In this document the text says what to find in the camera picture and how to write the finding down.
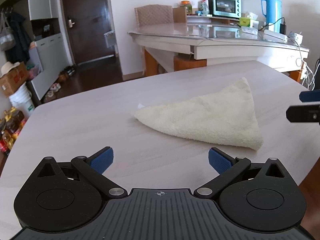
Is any row of shoes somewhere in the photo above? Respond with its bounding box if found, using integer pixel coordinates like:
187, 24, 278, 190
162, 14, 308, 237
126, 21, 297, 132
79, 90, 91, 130
42, 65, 77, 103

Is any cluster of gold-capped bottles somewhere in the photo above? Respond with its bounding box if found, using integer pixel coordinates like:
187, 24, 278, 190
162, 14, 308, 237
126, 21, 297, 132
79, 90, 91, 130
0, 106, 28, 157

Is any blue thermos flask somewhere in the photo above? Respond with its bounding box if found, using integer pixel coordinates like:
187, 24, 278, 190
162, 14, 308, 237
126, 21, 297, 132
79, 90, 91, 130
261, 0, 283, 33

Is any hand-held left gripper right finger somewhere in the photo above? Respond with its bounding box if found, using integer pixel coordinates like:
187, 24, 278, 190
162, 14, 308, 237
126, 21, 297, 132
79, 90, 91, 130
208, 147, 287, 198

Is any orange-lidded glass jar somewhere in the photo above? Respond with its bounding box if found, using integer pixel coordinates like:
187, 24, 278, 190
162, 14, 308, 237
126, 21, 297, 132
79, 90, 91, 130
180, 0, 192, 14

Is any grey hanging bag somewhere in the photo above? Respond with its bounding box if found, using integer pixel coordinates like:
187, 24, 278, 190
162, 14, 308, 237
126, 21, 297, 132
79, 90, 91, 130
0, 12, 16, 52

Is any beige quilted chair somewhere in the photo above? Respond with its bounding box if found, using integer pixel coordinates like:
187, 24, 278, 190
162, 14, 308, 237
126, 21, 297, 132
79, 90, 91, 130
134, 4, 174, 28

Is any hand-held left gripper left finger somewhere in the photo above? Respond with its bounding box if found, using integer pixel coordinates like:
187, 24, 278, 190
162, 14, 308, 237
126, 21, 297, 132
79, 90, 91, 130
37, 146, 128, 198

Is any dark brown door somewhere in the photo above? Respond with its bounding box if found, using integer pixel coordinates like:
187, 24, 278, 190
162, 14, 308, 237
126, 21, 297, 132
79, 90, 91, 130
59, 0, 118, 67

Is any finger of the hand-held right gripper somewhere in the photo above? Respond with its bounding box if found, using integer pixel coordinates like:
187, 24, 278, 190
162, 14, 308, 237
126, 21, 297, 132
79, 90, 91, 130
299, 89, 320, 103
286, 104, 320, 125

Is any grey wall cabinet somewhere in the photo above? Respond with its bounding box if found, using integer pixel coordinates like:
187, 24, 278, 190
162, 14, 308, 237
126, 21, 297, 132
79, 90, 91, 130
0, 0, 63, 100

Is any brown cardboard box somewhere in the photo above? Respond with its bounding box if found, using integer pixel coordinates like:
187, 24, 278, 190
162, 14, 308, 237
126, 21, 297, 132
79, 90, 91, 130
0, 62, 28, 98

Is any small brown paper box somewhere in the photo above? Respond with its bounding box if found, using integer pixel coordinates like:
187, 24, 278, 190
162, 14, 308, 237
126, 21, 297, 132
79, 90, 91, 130
172, 6, 187, 23

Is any cream towel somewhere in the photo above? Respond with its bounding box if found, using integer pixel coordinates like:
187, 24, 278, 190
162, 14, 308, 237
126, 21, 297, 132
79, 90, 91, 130
132, 77, 264, 151

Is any green tissue box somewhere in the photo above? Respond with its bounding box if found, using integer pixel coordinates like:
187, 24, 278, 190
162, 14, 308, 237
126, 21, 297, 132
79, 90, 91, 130
239, 11, 259, 28

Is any dark hanging jacket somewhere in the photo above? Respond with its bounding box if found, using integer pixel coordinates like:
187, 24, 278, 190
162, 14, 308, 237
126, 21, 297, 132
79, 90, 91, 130
5, 11, 33, 64

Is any cream sun hat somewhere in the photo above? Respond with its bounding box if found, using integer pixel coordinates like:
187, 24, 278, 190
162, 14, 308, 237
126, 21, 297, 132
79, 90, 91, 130
1, 61, 20, 75

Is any teal toaster oven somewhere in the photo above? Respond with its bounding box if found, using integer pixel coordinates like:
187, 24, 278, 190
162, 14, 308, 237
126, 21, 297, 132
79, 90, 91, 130
202, 0, 242, 18

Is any white plastic bucket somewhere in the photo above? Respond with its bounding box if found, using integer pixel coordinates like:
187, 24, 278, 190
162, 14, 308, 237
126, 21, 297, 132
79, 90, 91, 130
9, 82, 35, 118

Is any white glass-topped dining table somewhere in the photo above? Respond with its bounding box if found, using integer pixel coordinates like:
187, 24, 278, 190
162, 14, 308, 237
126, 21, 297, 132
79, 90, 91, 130
127, 21, 310, 77

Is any white power strip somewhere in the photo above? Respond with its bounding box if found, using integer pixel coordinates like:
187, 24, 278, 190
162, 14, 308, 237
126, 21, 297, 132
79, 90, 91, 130
264, 29, 288, 42

